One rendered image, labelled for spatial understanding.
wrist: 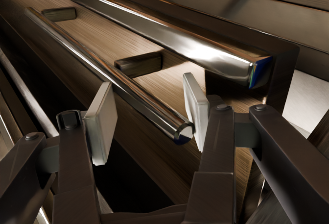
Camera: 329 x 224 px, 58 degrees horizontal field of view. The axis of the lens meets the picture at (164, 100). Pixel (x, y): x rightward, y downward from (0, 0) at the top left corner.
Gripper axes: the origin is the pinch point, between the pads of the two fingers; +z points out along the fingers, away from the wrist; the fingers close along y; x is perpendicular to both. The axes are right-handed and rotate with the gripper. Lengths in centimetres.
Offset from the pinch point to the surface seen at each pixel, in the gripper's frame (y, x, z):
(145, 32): 0.2, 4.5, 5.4
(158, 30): 1.3, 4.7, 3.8
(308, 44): 14.7, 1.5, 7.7
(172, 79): 2.0, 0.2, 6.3
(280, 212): 8.7, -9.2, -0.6
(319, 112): 22.3, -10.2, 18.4
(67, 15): -10.2, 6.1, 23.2
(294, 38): 14.0, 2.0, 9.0
